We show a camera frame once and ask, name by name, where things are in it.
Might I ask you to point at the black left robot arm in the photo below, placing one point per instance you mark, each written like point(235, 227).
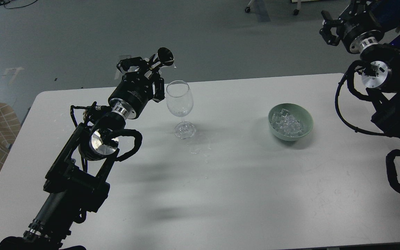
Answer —
point(77, 180)

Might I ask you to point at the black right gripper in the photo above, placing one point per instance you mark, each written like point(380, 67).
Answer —
point(352, 29)

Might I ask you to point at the clear wine glass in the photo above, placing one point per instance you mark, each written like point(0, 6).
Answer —
point(179, 101)

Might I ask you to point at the steel cocktail jigger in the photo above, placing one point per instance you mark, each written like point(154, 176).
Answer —
point(163, 58)

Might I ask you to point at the green bowl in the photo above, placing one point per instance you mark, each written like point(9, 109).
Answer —
point(299, 112)

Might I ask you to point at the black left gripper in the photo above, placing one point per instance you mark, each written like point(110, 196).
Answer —
point(135, 89)

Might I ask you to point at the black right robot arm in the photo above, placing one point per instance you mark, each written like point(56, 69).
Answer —
point(375, 78)

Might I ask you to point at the clear ice cubes pile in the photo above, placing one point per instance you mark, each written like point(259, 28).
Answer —
point(286, 124)

